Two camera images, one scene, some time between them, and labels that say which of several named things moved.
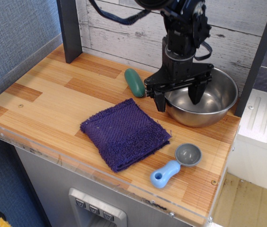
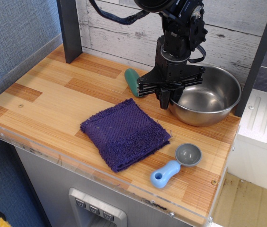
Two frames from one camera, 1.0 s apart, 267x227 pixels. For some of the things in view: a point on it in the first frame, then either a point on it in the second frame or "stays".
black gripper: x=177 y=71 -> x=166 y=74
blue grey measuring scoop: x=187 y=155 stays
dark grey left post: x=69 y=25 stays
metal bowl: x=218 y=96 stays
